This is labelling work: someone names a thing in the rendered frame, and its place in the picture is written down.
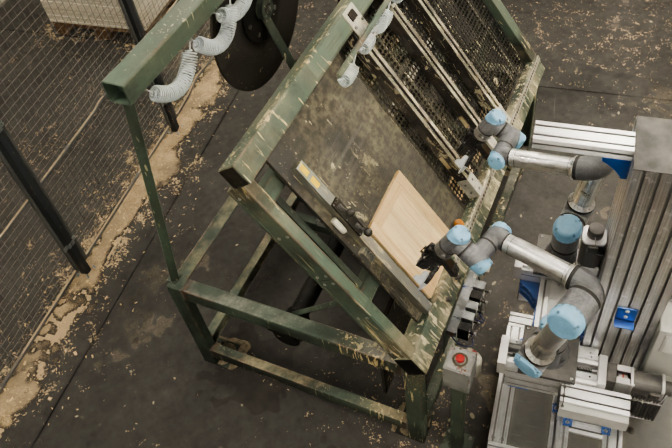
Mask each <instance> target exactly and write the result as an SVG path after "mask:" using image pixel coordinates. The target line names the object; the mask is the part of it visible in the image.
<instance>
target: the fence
mask: <svg viewBox="0 0 672 448"><path fill-rule="evenodd" d="M302 164H303V165H304V166H305V167H306V168H307V169H308V170H309V172H310V173H309V174H308V176H307V177H306V176H305V175H304V174H303V172H302V171H301V170H300V169H299V168H300V166H301V165H302ZM290 171H291V172H292V173H293V174H294V175H295V176H296V177H297V178H298V179H299V181H300V182H301V183H302V184H303V185H304V186H305V187H306V188H307V189H308V190H309V191H310V192H311V194H312V195H313V196H314V197H315V198H316V199H317V200H318V201H319V202H320V203H321V204H322V205H323V206H324V208H325V209H326V210H327V211H328V212H329V213H330V214H331V215H332V216H333V217H336V218H337V219H338V220H339V221H340V222H341V223H342V224H343V226H344V227H345V228H346V229H347V232H348V233H349V235H350V236H351V237H352V238H353V239H354V240H355V241H356V242H357V243H358V244H359V245H360V246H361V247H367V248H368V249H369V251H370V252H371V253H372V254H373V255H374V256H375V258H374V260H373V261H374V262H375V263H376V264H377V265H378V266H379V267H380V268H381V269H382V270H383V271H384V272H385V273H386V275H387V276H388V277H389V278H390V279H391V280H392V281H393V282H394V283H395V284H396V285H397V286H398V288H399V289H400V290H401V291H402V292H403V293H404V294H405V295H406V296H407V297H408V298H409V299H410V300H411V302H412V303H413V304H414V305H415V306H416V307H417V308H418V309H419V310H420V311H421V312H422V313H429V311H430V308H431V306H432V303H431V302H430V301H429V300H428V299H427V298H426V296H425V295H424V294H423V293H422V292H421V291H420V290H419V291H418V290H417V289H418V288H417V287H416V285H415V284H414V283H413V282H412V281H411V280H410V279H409V278H408V277H407V275H406V274H405V273H404V272H403V271H402V270H401V269H400V268H399V267H398V266H397V264H396V263H395V262H394V261H393V260H392V259H391V258H390V257H389V256H388V255H387V253H386V252H385V251H384V250H383V249H382V248H381V247H380V246H379V245H378V244H377V242H376V241H375V240H374V239H373V238H372V237H371V236H370V237H367V236H365V235H364V233H362V235H361V236H358V235H357V234H356V233H355V232H354V230H353V229H352V228H351V227H350V226H349V225H348V224H347V223H346V222H345V221H344V220H343V218H342V217H341V216H340V215H339V214H338V213H337V212H336V211H335V210H334V209H333V208H332V206H331V204H332V202H333V200H334V198H335V196H334V195H333V194H332V193H331V192H330V191H329V190H328V188H327V187H326V186H325V185H324V184H323V183H322V182H321V181H320V180H319V179H318V177H317V176H316V175H315V174H314V173H313V172H312V171H311V170H310V169H309V168H308V166H307V165H306V164H305V163H304V162H303V161H302V160H301V161H298V162H296V163H295V164H294V166H293V167H292V169H291V170H290ZM312 176H314V177H315V178H316V179H317V180H318V181H319V183H320V186H319V187H318V189H317V188H316V187H315V186H314V184H313V183H312V182H311V181H310V180H311V178H312Z"/></svg>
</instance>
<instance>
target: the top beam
mask: <svg viewBox="0 0 672 448"><path fill-rule="evenodd" d="M373 1H374V0H340V2H339V3H338V4H337V6H336V7H335V9H334V10H333V11H332V13H331V14H330V16H329V17H328V18H327V20H326V21H325V22H324V24H323V25H322V27H321V28H320V29H319V31H318V32H317V34H316V35H315V36H314V38H313V39H312V41H311V42H310V43H309V45H308V46H307V48H306V49H305V50H304V52H303V53H302V55H301V56H300V57H299V59H298V60H297V61H296V63H295V64H294V66H293V67H292V68H291V70H290V71H289V73H288V74H287V75H286V77H285V78H284V80H283V81H282V82H281V84H280V85H279V87H278V88H277V89H276V91H275V92H274V94H273V95H272V96H271V98H270V99H269V100H268V102H267V103H266V105H265V106H264V107H263V109H262V110H261V112H260V113H259V114H258V116H257V117H256V119H255V120H254V121H253V123H252V124H251V126H250V127H249V128H248V130H247V131H246V132H245V134H244V135H243V137H242V138H241V139H240V141H239V142H238V144H237V145H236V146H235V148H234V149H233V151H232V152H231V153H230V155H229V156H228V158H227V159H226V160H225V162H224V163H223V165H222V166H221V167H220V169H219V170H218V172H219V174H220V175H221V176H222V177H223V178H224V179H225V180H226V181H227V182H228V183H229V184H230V185H231V186H232V187H233V188H235V189H236V188H239V187H242V186H246V185H249V184H251V183H252V181H253V180H254V178H255V177H256V175H257V174H258V172H259V171H260V169H261V168H262V166H263V165H264V163H265V162H266V160H267V159H268V157H269V156H270V154H271V153H272V151H273V150H274V148H275V147H276V145H277V144H278V142H279V141H280V139H281V138H282V136H283V135H284V133H285V132H286V130H287V129H288V127H289V126H290V124H291V123H292V121H293V120H294V118H295V117H296V115H297V114H298V113H299V111H300V110H301V108H302V107H303V105H304V104H305V102H306V101H307V99H308V98H309V96H310V95H311V93H312V92H313V90H314V89H315V87H316V86H317V84H318V83H319V81H320V80H321V78H322V77H323V75H324V74H325V72H326V71H327V69H328V68H329V66H330V65H331V63H332V62H333V60H334V59H335V57H336V56H337V54H338V53H339V51H340V50H341V48H342V47H343V45H344V44H345V42H346V41H347V39H348V38H349V36H350V35H351V33H352V32H353V29H352V28H351V26H350V25H349V24H348V23H347V22H346V20H345V19H344V18H343V16H342V14H343V12H344V11H345V10H346V8H347V7H348V5H349V4H350V2H352V3H353V4H354V6H355V7H356V8H357V9H358V11H359V12H360V14H361V15H362V16H364V14H365V13H366V11H367V10H368V8H369V7H370V5H371V4H372V2H373Z"/></svg>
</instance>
